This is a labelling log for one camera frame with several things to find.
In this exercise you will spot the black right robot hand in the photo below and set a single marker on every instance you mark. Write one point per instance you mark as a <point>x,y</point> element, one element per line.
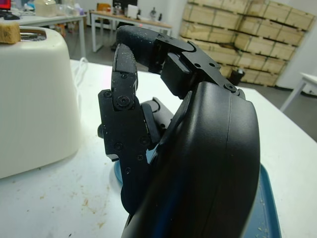
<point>203,153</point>

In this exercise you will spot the blue plastic tray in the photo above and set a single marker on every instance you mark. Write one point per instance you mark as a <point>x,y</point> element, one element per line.
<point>268,218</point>

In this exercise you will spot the brown bread slice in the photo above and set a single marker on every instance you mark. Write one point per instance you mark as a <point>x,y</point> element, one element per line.
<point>8,32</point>

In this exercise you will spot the cream two-slot toaster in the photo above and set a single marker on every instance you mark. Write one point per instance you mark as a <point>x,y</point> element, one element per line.
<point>34,99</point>

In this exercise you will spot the black trash bin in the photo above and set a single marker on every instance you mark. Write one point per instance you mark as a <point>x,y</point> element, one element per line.
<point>236,77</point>

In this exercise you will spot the plain white side table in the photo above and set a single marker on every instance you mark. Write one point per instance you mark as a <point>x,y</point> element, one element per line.
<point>307,79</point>

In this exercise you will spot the stacked wooden crates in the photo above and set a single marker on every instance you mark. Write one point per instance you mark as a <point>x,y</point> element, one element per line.
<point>260,37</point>

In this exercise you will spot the white office desk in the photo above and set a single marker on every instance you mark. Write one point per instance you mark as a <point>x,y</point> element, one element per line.
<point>62,19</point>

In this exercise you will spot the wooden-top white-frame table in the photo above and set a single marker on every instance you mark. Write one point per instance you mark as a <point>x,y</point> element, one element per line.
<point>109,16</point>

